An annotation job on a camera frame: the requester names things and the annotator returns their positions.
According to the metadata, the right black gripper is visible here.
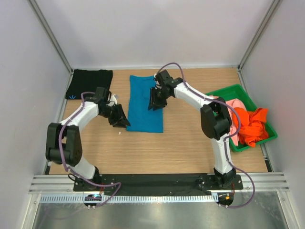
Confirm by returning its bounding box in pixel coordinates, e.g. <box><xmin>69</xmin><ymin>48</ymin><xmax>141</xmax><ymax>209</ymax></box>
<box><xmin>148</xmin><ymin>87</ymin><xmax>170</xmax><ymax>111</ymax></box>

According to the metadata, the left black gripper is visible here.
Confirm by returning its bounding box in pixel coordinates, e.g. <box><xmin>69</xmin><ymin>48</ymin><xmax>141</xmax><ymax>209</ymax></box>
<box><xmin>100</xmin><ymin>103</ymin><xmax>131</xmax><ymax>128</ymax></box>

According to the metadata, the blue t shirt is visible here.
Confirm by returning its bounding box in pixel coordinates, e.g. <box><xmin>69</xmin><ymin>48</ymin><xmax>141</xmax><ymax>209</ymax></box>
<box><xmin>127</xmin><ymin>75</ymin><xmax>163</xmax><ymax>133</ymax></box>

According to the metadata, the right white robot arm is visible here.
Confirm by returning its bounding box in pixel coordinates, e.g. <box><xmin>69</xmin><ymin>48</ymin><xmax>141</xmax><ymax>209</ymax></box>
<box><xmin>148</xmin><ymin>70</ymin><xmax>236</xmax><ymax>189</ymax></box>

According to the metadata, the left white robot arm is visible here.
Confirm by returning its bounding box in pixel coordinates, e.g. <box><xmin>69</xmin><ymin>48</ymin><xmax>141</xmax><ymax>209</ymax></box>
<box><xmin>45</xmin><ymin>87</ymin><xmax>131</xmax><ymax>191</ymax></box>

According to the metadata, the folded black t shirt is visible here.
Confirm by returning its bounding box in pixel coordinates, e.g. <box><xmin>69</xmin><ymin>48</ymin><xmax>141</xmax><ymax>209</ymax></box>
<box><xmin>65</xmin><ymin>69</ymin><xmax>113</xmax><ymax>100</ymax></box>

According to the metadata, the pink t shirt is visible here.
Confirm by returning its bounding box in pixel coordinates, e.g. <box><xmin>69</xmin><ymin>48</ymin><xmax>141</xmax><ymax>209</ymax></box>
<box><xmin>226</xmin><ymin>99</ymin><xmax>246</xmax><ymax>146</ymax></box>

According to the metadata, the orange t shirt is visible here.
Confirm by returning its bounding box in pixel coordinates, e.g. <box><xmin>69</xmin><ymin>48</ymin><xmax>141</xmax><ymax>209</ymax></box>
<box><xmin>231</xmin><ymin>107</ymin><xmax>269</xmax><ymax>147</ymax></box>

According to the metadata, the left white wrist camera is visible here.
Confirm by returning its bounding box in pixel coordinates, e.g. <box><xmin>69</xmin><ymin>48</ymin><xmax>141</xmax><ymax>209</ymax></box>
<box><xmin>108</xmin><ymin>94</ymin><xmax>119</xmax><ymax>106</ymax></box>

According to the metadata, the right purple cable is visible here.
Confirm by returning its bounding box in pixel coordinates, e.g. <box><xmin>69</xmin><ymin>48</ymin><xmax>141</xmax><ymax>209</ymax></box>
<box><xmin>156</xmin><ymin>62</ymin><xmax>256</xmax><ymax>210</ymax></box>

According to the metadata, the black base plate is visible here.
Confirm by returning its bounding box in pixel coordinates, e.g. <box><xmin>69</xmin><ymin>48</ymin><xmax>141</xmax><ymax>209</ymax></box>
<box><xmin>72</xmin><ymin>173</ymin><xmax>244</xmax><ymax>197</ymax></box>

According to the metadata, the aluminium frame rail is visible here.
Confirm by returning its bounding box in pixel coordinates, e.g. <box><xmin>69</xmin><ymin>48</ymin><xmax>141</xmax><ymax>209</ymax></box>
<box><xmin>29</xmin><ymin>172</ymin><xmax>289</xmax><ymax>194</ymax></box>

